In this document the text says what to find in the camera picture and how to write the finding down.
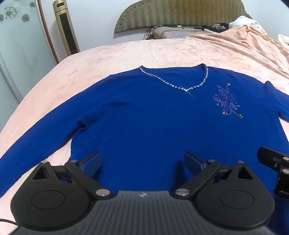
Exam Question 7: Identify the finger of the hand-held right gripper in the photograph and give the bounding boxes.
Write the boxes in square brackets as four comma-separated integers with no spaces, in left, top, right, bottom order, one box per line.
[257,147,289,170]

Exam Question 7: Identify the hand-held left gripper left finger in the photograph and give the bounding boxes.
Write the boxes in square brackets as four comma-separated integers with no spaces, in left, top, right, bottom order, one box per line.
[33,152,113,200]

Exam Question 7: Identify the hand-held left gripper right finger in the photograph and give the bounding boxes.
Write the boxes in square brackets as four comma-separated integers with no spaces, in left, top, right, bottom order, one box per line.
[175,151,254,200]

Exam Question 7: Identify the blue beaded sweater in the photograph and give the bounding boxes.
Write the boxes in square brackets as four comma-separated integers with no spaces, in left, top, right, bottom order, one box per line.
[0,64,289,197]

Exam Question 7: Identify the pale pink bed sheet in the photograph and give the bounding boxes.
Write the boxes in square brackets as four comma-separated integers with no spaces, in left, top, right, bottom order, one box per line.
[0,37,289,235]

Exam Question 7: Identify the white crumpled cloth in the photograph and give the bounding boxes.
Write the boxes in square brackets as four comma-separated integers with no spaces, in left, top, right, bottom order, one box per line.
[278,34,289,50]

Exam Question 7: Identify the brown pillow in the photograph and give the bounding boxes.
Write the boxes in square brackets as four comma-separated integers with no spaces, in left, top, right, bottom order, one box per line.
[144,25,204,40]

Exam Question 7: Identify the black garment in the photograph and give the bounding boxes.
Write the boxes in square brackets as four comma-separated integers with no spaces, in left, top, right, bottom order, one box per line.
[201,23,231,32]

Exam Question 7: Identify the white printed cloth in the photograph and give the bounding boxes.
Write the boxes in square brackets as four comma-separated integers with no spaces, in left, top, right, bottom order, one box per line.
[229,15,268,34]

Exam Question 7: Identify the gold tower fan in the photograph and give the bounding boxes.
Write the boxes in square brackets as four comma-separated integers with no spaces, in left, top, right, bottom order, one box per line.
[53,0,80,56]

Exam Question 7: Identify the glass wardrobe door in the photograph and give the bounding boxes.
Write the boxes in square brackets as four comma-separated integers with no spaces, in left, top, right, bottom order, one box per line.
[0,0,60,103]

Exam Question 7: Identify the green padded headboard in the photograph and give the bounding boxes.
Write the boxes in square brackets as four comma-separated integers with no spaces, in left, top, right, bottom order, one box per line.
[114,0,252,34]

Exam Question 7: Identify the black cable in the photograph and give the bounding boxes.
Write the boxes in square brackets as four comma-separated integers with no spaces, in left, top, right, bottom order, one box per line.
[0,218,18,226]

